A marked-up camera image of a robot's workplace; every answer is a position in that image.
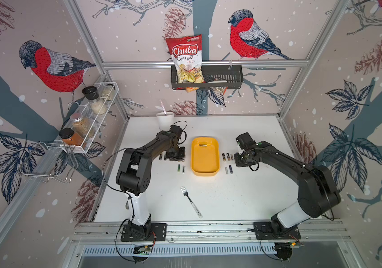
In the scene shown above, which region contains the yellow plastic storage box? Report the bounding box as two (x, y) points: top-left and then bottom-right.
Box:
(191, 137), (221, 176)

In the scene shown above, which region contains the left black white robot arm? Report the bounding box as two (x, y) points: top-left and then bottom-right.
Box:
(116, 125), (185, 240)

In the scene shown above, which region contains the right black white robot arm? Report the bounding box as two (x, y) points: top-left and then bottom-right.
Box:
(234, 132), (341, 240)

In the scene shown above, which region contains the white ceramic cup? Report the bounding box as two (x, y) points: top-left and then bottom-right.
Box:
(156, 112), (175, 131)

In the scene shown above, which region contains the silver metal fork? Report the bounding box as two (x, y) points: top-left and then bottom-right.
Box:
(180, 186), (203, 218)

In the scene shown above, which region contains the small clear spice jar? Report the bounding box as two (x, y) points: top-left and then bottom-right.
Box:
(101, 84), (116, 102)

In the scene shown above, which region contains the clear acrylic spice rack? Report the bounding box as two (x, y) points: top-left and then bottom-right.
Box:
(54, 82), (119, 155)

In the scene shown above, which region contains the silver lid spice jar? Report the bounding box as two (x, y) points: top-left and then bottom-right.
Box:
(70, 112), (95, 138)

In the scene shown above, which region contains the red cassava chips bag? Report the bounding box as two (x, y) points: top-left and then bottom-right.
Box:
(166, 35), (204, 92)

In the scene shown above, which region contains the red spice jar black lid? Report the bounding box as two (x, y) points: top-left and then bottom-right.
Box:
(59, 128), (84, 146)

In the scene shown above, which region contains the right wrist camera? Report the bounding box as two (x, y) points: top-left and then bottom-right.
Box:
(236, 132), (256, 150)

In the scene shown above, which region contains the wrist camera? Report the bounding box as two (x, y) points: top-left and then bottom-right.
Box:
(169, 125), (184, 141)
(236, 132), (256, 150)

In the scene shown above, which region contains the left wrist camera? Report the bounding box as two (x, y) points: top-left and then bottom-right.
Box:
(169, 125), (184, 141)

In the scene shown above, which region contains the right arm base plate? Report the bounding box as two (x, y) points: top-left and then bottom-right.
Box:
(252, 221), (301, 240)

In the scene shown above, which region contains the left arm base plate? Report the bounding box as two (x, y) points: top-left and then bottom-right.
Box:
(120, 223), (167, 242)

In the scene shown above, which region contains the black wall basket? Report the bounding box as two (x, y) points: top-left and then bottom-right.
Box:
(170, 65), (243, 90)

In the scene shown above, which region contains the wire rack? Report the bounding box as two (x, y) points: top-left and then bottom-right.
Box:
(14, 142), (79, 184)

